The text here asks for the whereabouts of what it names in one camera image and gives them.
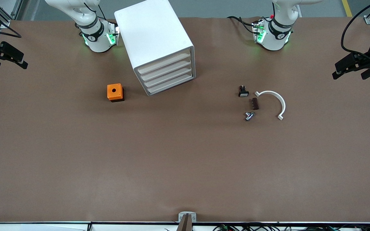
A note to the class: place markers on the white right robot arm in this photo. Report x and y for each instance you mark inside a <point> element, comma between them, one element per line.
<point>95,35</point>

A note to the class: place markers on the brown terminal block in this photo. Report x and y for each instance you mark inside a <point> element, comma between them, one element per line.
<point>254,104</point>

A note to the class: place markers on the small metal fitting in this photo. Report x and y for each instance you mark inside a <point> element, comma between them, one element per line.
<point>249,116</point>

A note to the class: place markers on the white drawer cabinet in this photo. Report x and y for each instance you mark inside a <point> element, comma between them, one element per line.
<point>153,32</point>

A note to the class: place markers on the white edge board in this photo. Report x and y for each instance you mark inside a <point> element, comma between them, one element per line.
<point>27,227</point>

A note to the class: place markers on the orange box with round hole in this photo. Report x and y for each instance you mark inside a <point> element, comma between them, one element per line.
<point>114,90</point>

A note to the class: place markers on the black switch with white face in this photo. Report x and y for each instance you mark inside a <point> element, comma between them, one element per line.
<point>243,92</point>

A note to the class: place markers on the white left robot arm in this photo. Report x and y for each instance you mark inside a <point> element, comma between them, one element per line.
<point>278,35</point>

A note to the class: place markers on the white curved plastic clip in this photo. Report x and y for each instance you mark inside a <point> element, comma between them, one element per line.
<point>276,95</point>

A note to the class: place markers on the grey bracket with brown bar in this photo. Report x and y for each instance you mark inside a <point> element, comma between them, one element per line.
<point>182,216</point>

